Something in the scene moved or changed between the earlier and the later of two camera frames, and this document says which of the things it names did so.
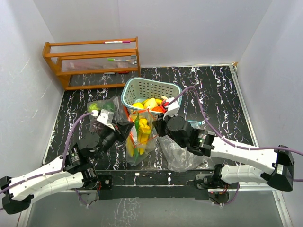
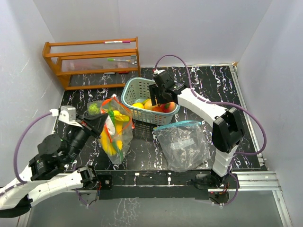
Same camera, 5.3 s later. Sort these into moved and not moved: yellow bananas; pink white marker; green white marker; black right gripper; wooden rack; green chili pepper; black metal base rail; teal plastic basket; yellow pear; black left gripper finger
Moved: yellow bananas; black left gripper finger; black right gripper; green chili pepper
Not moved: teal plastic basket; green white marker; pink white marker; yellow pear; black metal base rail; wooden rack
